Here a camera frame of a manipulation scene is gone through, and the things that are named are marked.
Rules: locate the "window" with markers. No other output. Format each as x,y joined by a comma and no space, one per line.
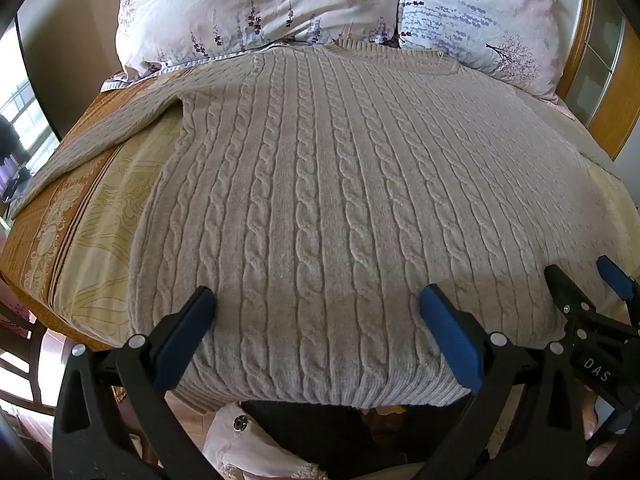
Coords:
22,110

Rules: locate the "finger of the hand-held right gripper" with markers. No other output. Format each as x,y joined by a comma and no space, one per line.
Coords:
616,276
565,286

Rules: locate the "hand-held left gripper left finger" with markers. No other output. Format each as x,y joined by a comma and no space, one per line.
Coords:
184,341

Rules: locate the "yellow patterned bed sheet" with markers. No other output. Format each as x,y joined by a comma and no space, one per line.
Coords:
100,240

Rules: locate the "person's dark pants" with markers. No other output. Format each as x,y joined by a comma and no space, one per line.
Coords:
340,440

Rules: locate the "wooden chair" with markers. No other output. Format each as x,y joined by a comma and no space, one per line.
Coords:
22,360

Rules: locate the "person's right hand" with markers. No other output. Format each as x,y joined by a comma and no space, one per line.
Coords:
599,440

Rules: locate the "pink floral pillow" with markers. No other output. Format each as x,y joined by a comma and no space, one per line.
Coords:
240,5

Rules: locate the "wooden headboard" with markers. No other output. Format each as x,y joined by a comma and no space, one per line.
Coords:
607,70

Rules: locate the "person's white garment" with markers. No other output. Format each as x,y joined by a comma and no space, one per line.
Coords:
235,440

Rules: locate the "blue-print floral pillow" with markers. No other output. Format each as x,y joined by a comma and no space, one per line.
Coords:
480,15

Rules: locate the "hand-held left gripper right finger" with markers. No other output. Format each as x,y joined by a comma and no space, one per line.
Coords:
452,341

